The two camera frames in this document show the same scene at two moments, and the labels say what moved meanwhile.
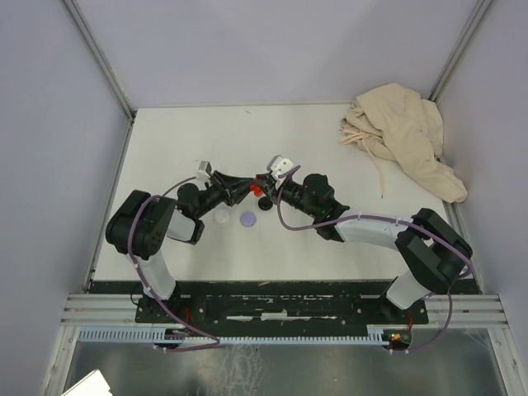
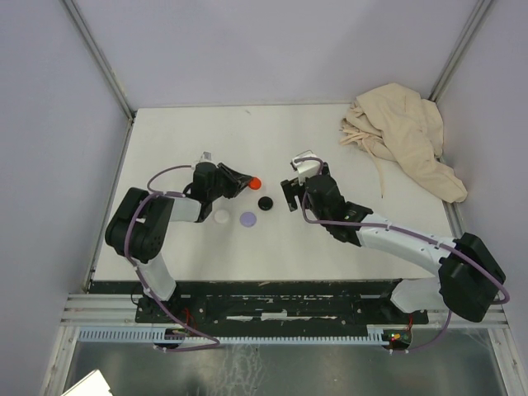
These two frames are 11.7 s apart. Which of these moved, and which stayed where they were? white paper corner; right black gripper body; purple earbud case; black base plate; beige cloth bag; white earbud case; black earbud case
Moved: right black gripper body
Stayed: white earbud case; beige cloth bag; black earbud case; white paper corner; black base plate; purple earbud case
